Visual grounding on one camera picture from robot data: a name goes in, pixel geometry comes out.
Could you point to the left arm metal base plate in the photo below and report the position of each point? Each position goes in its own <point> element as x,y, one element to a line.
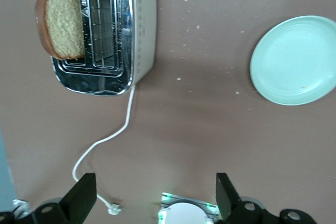
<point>210,205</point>

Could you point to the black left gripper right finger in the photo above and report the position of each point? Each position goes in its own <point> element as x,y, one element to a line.
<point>228,203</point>

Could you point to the brown bread slice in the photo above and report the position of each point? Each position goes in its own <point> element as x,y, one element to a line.
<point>63,22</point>

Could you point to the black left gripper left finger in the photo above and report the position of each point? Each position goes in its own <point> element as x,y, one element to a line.
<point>76,200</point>

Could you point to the aluminium frame profile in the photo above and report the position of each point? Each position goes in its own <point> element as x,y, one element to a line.
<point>21,204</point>

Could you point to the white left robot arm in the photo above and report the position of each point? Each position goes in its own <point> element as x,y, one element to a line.
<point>183,214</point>

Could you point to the beige chrome two-slot toaster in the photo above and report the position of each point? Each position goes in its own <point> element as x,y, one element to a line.
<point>144,24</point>

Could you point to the light green plate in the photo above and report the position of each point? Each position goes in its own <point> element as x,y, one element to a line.
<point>294,61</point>

